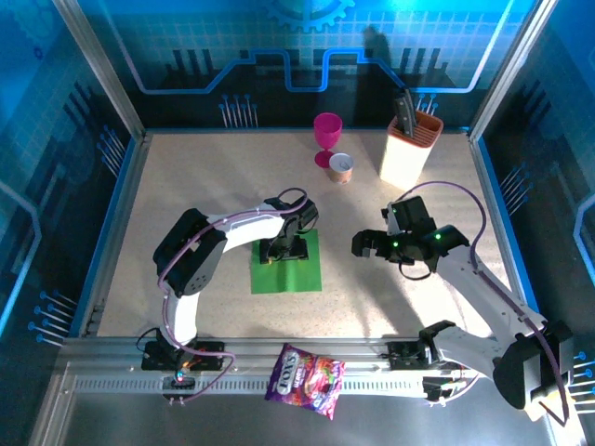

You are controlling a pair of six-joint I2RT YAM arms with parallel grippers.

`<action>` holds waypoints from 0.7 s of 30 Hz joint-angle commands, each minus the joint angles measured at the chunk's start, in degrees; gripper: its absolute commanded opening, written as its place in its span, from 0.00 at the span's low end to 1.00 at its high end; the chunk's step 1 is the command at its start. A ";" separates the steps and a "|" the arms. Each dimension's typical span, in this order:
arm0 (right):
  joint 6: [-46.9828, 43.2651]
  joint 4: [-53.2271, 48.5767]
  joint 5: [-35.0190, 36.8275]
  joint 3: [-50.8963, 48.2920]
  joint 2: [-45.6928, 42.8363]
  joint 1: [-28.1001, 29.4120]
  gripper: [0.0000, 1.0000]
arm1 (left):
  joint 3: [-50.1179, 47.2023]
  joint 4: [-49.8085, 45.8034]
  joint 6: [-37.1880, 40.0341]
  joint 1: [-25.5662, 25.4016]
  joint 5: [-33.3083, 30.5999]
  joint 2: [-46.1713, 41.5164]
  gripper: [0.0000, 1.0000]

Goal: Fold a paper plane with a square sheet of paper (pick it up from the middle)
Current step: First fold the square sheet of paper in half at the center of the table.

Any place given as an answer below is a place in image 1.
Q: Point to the green cloth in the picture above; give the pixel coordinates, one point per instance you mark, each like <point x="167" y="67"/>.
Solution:
<point x="288" y="279"/>

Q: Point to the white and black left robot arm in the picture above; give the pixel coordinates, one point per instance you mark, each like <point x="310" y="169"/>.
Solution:
<point x="186" y="260"/>

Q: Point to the orange can with silver lid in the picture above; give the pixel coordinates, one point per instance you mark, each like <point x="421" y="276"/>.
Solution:
<point x="341" y="169"/>

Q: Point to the cream knife block orange top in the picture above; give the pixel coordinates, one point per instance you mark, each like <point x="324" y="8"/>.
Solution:
<point x="404" y="158"/>

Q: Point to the pink plastic goblet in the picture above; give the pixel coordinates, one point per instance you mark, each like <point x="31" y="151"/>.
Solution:
<point x="327" y="130"/>

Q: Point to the purple candy bag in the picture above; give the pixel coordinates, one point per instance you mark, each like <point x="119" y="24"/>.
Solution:
<point x="304" y="378"/>

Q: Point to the small circuit board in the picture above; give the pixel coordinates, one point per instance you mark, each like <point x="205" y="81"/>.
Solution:
<point x="437" y="385"/>
<point x="179" y="382"/>

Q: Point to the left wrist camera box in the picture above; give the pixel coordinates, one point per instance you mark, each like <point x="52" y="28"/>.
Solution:
<point x="297" y="248"/>

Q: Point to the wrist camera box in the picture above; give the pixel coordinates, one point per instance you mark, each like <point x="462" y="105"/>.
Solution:
<point x="297" y="248"/>
<point x="411" y="213"/>

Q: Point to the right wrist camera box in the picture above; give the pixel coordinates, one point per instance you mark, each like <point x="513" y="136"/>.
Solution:
<point x="411" y="213"/>

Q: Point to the aluminium front rail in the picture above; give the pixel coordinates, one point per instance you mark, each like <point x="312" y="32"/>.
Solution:
<point x="251" y="346"/>

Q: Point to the aluminium side rail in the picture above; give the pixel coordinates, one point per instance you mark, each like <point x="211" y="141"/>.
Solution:
<point x="491" y="186"/>
<point x="128" y="186"/>

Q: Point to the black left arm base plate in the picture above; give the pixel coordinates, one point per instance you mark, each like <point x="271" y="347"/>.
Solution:
<point x="209" y="348"/>

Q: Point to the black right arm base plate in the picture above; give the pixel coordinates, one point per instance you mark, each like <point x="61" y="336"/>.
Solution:
<point x="400" y="355"/>

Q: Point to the aluminium corner post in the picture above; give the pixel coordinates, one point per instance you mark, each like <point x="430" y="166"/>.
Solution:
<point x="510" y="69"/>
<point x="103" y="69"/>

